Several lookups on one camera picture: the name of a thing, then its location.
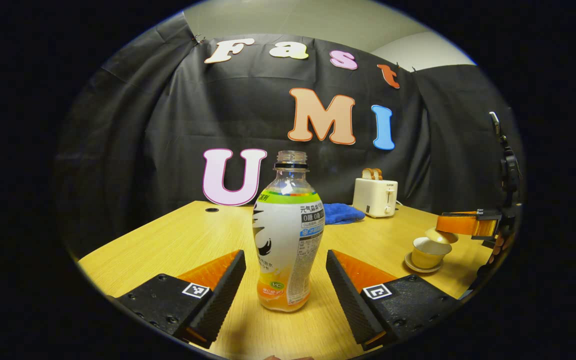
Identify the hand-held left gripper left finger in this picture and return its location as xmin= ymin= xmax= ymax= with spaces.
xmin=108 ymin=249 xmax=247 ymax=350

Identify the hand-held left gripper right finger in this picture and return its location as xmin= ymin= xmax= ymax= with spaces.
xmin=325 ymin=249 xmax=461 ymax=352

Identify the white teacup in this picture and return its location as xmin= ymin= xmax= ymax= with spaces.
xmin=412 ymin=236 xmax=453 ymax=270

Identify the clear water bottle orange drink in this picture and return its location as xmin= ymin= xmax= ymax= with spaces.
xmin=252 ymin=150 xmax=326 ymax=313

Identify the white saucer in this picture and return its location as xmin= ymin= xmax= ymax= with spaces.
xmin=404 ymin=251 xmax=444 ymax=274

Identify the blue towel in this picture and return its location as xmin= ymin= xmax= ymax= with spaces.
xmin=324 ymin=202 xmax=366 ymax=225

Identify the white toaster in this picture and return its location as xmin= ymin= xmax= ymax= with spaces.
xmin=352 ymin=177 xmax=399 ymax=219

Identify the black backdrop cloth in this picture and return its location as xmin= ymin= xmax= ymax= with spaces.
xmin=53 ymin=11 xmax=526 ymax=261

